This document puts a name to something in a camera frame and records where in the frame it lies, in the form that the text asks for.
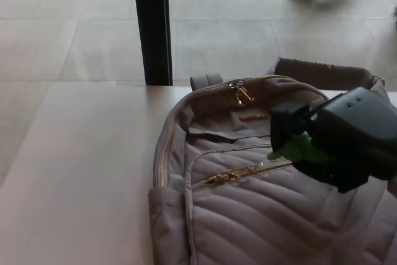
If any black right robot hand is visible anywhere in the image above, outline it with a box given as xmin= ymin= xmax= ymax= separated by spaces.
xmin=269 ymin=87 xmax=397 ymax=194

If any green plush bunny keychain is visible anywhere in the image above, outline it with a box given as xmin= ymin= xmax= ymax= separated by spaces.
xmin=259 ymin=133 xmax=331 ymax=166

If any grey quilted backpack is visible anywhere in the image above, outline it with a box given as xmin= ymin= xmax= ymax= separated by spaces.
xmin=148 ymin=56 xmax=397 ymax=265

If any black window frame post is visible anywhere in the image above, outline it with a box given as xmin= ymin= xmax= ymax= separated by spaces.
xmin=131 ymin=0 xmax=174 ymax=86

